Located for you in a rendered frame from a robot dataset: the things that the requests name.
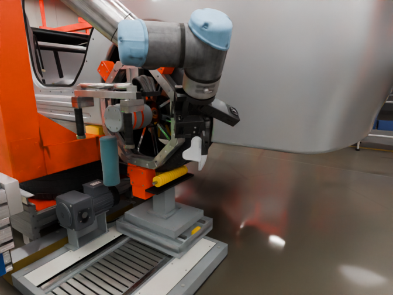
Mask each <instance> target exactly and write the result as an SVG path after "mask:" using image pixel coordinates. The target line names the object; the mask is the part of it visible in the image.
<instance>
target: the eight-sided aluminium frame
mask: <svg viewBox="0 0 393 295"><path fill-rule="evenodd" d="M126 68H130V69H135V68H139V69H142V68H141V67H135V66H126V65H124V64H122V63H121V62H120V61H117V62H116V64H115V65H114V67H113V69H112V71H111V73H110V75H109V76H108V78H107V80H106V81H105V83H120V82H121V81H122V79H123V78H124V76H125V74H126ZM149 72H150V73H151V74H152V76H153V77H154V78H155V79H156V81H157V82H158V83H159V84H160V86H161V87H162V89H163V90H164V91H165V92H166V94H167V95H168V96H169V97H170V111H171V103H172V101H173V100H174V87H175V85H177V84H176V83H175V82H174V80H173V79H172V78H171V77H170V75H169V74H161V73H160V72H159V71H158V70H149ZM101 91H116V89H114V88H112V89H101ZM100 99H101V112H102V125H103V127H102V128H103V132H104V134H105V136H116V137H117V144H118V155H119V156H120V157H121V159H122V160H123V162H124V163H127V164H128V163H130V164H133V165H137V166H141V167H146V168H149V169H153V170H154V169H157V168H159V167H161V166H162V165H163V164H165V162H166V161H167V160H168V159H169V158H170V157H171V156H172V155H173V154H174V153H175V152H176V150H177V149H178V148H179V147H180V146H181V145H182V144H183V143H184V142H185V138H174V136H175V133H174V124H175V120H174V118H171V140H170V141H169V142H168V143H167V144H166V145H165V147H164V148H163V149H162V150H161V151H160V153H159V154H158V155H157V156H156V157H155V158H152V157H147V156H142V155H136V154H134V153H133V152H132V151H131V149H125V148H124V144H125V141H124V140H123V138H122V137H121V135H120V133H119V132H111V131H110V130H109V129H108V128H107V126H106V124H105V121H104V113H105V110H106V108H107V107H108V106H110V105H114V101H113V98H100Z"/></svg>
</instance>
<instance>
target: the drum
mask: <svg viewBox="0 0 393 295"><path fill-rule="evenodd" d="M123 113H125V112H121V111H120V103H118V104H116V105H110V106H108V107H107V108H106V110H105V113H104V121H105V124H106V126H107V128H108V129H109V130H110V131H111V132H124V123H123ZM130 113H132V122H133V123H132V124H133V130H137V129H141V128H145V127H146V126H147V125H148V124H150V122H151V120H152V117H153V114H152V111H151V108H150V107H149V106H148V105H147V104H144V111H137V112H130Z"/></svg>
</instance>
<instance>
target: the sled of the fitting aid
mask: <svg viewBox="0 0 393 295"><path fill-rule="evenodd" d="M212 225H213V218H210V217H207V216H203V217H202V218H201V219H199V220H198V221H197V222H196V223H194V224H193V225H192V226H190V227H189V228H188V229H187V230H185V231H184V232H183V233H182V234H181V235H179V236H178V237H176V238H175V239H174V238H172V237H169V236H167V235H164V234H161V233H159V232H157V231H154V230H152V229H150V228H147V227H144V226H142V225H139V224H137V223H135V222H132V221H129V220H127V219H125V216H123V217H121V218H120V219H117V220H116V231H118V232H120V233H122V234H124V235H127V236H129V237H131V238H133V239H135V240H138V241H140V242H143V243H145V244H146V245H149V246H151V247H153V248H156V249H158V250H160V251H162V252H164V253H167V254H169V255H171V256H173V257H175V258H178V259H180V258H181V257H182V256H183V255H184V254H186V253H187V252H188V251H189V250H190V249H191V248H192V247H193V246H194V245H195V244H196V243H197V242H199V241H200V240H201V239H202V238H203V237H204V236H205V235H206V234H207V233H208V232H209V231H211V230H212Z"/></svg>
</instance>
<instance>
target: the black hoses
mask: <svg viewBox="0 0 393 295"><path fill-rule="evenodd" d="M132 84H133V85H134V86H137V92H142V97H151V96H159V95H160V91H156V87H155V83H154V80H153V78H152V77H147V76H146V75H141V76H137V77H134V78H133V79H132ZM141 88H142V89H143V90H140V89H141Z"/></svg>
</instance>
